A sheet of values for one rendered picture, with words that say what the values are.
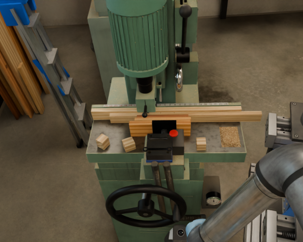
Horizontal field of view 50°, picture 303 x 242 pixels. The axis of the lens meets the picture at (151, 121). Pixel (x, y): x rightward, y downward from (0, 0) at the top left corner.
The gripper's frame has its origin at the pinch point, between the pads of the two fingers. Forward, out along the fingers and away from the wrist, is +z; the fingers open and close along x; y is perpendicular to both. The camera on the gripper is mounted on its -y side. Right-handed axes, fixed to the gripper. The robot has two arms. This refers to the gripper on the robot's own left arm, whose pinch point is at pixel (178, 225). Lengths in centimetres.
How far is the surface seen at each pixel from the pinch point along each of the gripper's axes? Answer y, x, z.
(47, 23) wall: -69, -142, 271
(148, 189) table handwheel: -15.4, -9.5, -2.4
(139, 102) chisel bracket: -39.1, -13.6, 18.4
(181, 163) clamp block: -20.9, 1.4, 5.1
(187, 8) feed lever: -70, 3, -5
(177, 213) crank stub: -5.7, -0.1, -1.1
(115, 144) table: -22.3, -23.8, 19.6
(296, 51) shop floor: -36, 113, 223
